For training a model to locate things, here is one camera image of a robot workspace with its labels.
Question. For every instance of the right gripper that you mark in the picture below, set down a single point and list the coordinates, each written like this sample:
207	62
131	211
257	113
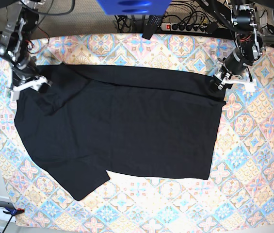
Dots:
26	75

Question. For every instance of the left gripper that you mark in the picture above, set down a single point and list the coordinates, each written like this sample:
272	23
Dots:
233	65

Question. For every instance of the black T-shirt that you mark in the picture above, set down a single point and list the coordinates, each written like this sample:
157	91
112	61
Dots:
135	121

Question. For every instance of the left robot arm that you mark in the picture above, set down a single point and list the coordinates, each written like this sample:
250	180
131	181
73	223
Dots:
248	39

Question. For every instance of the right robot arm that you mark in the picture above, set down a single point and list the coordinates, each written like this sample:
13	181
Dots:
14	42

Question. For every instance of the white power strip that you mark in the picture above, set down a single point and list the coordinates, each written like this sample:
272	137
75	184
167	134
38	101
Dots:
184	27

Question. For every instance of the patterned tablecloth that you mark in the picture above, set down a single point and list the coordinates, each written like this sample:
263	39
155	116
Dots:
239	194

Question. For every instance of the blue clamp bottom left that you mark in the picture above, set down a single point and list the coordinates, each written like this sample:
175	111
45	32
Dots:
12	212

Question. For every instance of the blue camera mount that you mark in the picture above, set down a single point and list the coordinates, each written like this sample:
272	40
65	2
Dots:
134	7

